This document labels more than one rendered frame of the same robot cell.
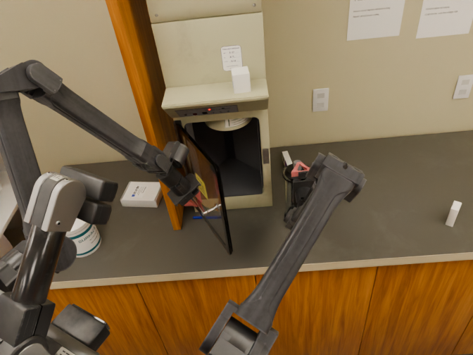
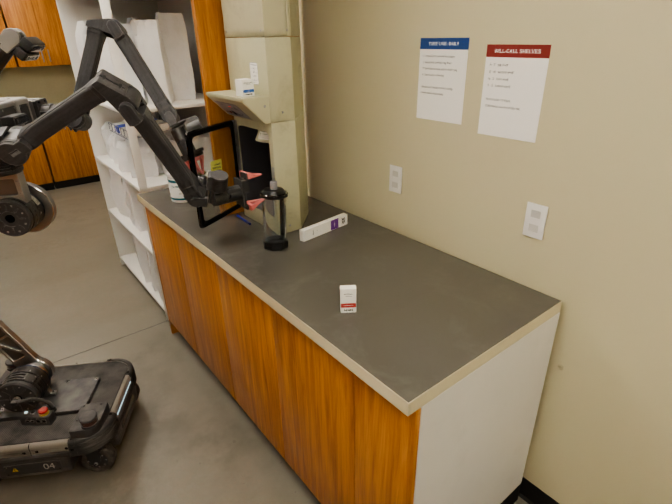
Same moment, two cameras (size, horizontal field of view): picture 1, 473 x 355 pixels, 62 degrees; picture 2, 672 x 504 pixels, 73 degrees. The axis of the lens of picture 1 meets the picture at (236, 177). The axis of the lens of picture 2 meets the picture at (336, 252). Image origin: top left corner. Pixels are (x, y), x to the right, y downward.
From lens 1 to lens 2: 1.69 m
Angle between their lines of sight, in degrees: 43
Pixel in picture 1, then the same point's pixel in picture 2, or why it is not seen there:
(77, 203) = (13, 42)
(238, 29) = (255, 49)
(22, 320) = not seen: outside the picture
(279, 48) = (368, 111)
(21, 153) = (86, 60)
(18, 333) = not seen: outside the picture
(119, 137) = (148, 86)
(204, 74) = not seen: hidden behind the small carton
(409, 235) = (304, 294)
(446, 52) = (512, 162)
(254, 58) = (263, 76)
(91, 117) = (136, 65)
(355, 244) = (267, 275)
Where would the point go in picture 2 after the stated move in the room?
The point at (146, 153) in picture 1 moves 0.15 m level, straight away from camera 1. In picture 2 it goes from (161, 105) to (190, 100)
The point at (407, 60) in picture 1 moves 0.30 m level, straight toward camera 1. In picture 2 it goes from (470, 160) to (390, 167)
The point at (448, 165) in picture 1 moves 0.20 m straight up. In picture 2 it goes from (446, 292) to (451, 236)
